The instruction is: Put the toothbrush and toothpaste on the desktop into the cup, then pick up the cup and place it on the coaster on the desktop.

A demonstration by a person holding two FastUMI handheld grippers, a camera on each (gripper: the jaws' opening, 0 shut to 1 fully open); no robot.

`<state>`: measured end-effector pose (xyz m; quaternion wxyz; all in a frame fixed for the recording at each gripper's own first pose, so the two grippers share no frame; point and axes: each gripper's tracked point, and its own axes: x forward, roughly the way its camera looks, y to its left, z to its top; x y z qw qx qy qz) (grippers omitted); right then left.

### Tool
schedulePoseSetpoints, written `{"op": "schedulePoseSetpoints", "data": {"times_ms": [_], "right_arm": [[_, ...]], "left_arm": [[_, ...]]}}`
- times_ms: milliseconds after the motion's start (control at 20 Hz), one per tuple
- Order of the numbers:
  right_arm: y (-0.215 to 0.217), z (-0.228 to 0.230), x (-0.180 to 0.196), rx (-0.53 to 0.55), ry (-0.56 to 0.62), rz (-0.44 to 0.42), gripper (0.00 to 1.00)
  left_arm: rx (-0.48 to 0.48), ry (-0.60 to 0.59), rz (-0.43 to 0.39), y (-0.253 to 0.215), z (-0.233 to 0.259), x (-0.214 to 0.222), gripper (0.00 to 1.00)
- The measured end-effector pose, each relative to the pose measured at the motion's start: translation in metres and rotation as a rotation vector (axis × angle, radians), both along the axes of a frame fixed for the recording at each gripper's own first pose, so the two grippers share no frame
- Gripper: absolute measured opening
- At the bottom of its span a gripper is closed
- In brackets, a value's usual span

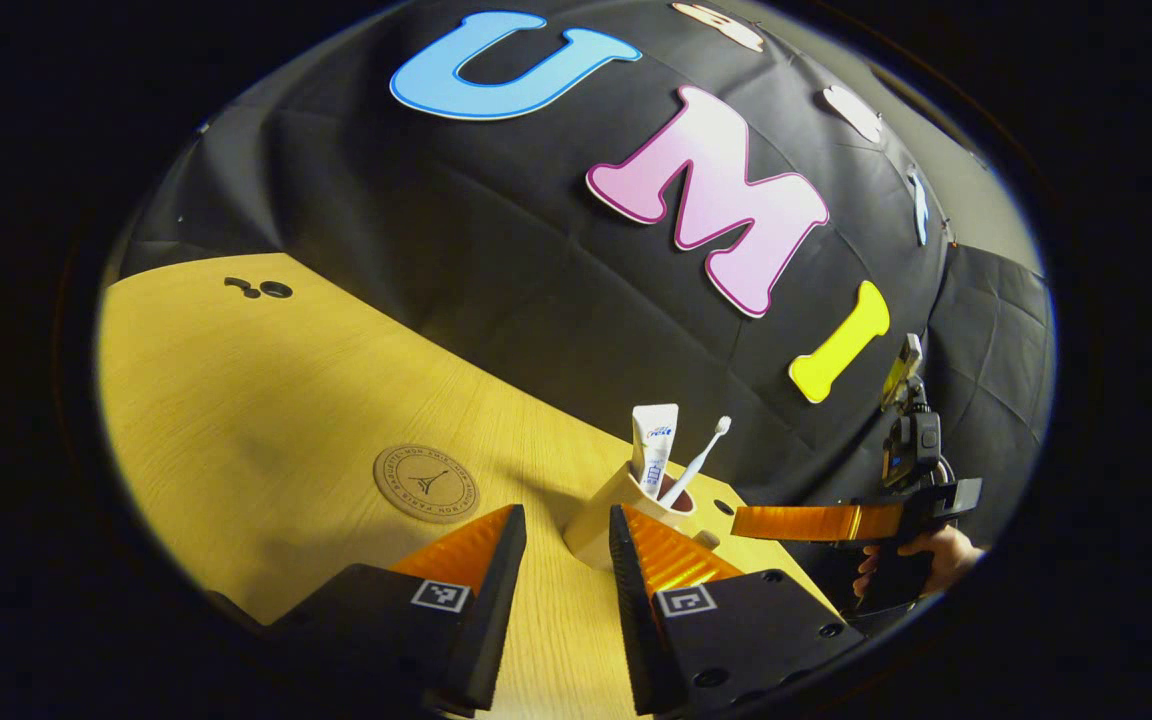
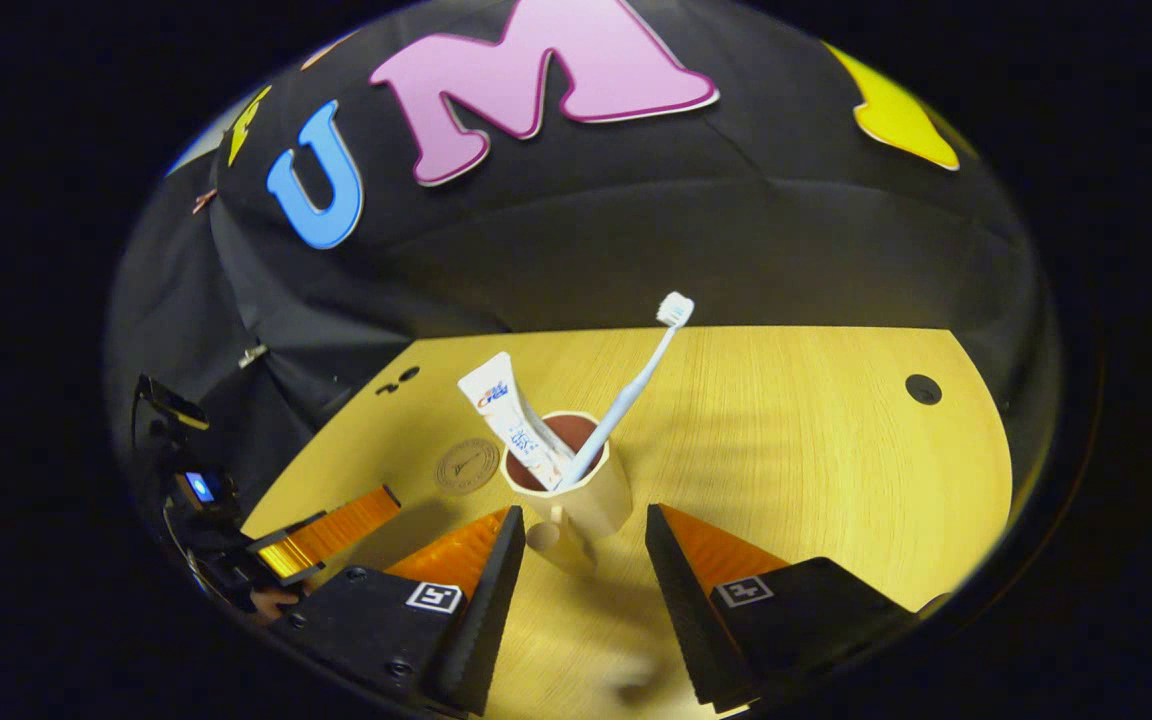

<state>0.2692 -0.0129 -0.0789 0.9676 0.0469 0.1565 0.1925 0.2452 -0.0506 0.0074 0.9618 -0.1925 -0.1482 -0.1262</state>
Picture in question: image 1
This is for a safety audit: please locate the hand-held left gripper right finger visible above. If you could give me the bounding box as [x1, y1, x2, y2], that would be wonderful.
[608, 503, 867, 717]

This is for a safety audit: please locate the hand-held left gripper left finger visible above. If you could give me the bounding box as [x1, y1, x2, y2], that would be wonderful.
[266, 503, 529, 716]

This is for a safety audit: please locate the beige cup with handle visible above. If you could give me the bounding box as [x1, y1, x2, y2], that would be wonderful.
[563, 462, 722, 573]

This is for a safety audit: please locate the white toothbrush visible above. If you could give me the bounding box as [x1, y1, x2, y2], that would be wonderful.
[658, 416, 733, 508]

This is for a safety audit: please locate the round brown coaster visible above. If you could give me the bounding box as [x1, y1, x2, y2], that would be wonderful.
[373, 444, 481, 524]

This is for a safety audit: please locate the white toothpaste tube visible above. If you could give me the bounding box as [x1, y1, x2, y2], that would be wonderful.
[631, 403, 680, 499]

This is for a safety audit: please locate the light wooden desktop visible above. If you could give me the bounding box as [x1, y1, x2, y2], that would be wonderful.
[96, 252, 842, 720]

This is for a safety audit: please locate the black backdrop cloth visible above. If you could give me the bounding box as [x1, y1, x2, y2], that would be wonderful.
[101, 0, 1055, 641]

